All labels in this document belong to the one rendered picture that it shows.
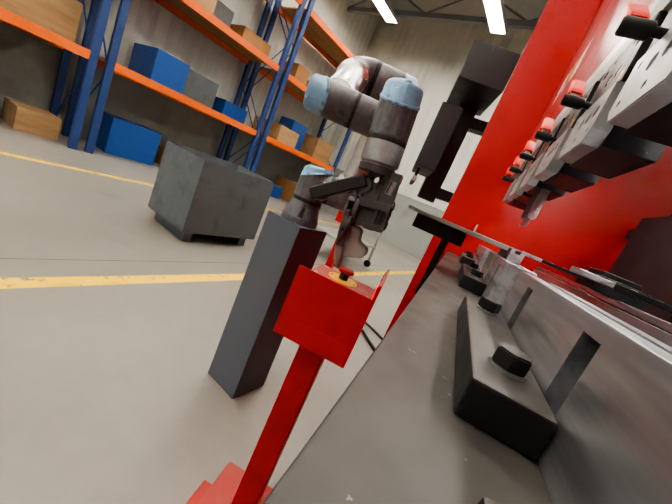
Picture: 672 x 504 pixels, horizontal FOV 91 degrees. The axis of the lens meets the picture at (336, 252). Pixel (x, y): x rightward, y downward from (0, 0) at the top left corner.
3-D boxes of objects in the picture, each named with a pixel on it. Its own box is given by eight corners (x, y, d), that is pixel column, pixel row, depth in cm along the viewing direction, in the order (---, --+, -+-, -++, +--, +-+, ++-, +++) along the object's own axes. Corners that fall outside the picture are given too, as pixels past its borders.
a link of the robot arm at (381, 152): (363, 134, 59) (370, 143, 67) (355, 159, 60) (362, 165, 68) (404, 145, 58) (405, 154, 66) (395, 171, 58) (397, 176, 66)
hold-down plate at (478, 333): (456, 312, 50) (465, 294, 49) (492, 330, 48) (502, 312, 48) (451, 413, 22) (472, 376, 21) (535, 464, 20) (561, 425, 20)
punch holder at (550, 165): (531, 179, 76) (569, 109, 73) (570, 193, 74) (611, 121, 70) (547, 167, 62) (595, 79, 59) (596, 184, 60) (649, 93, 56)
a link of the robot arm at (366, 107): (360, 100, 75) (365, 85, 64) (405, 120, 76) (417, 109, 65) (347, 133, 77) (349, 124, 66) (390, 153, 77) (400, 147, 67)
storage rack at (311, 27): (294, 199, 962) (347, 63, 884) (318, 211, 913) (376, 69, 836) (216, 177, 734) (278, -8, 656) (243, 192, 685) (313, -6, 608)
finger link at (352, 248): (355, 278, 63) (371, 233, 61) (327, 267, 64) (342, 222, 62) (358, 275, 66) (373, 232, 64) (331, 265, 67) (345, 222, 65)
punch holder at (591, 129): (554, 162, 57) (606, 66, 54) (608, 179, 55) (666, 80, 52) (585, 139, 43) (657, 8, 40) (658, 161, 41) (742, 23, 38)
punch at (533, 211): (516, 224, 91) (533, 192, 89) (523, 227, 90) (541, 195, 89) (522, 223, 82) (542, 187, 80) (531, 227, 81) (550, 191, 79)
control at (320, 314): (305, 304, 86) (331, 242, 82) (360, 333, 83) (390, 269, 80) (272, 330, 67) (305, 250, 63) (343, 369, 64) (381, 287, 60)
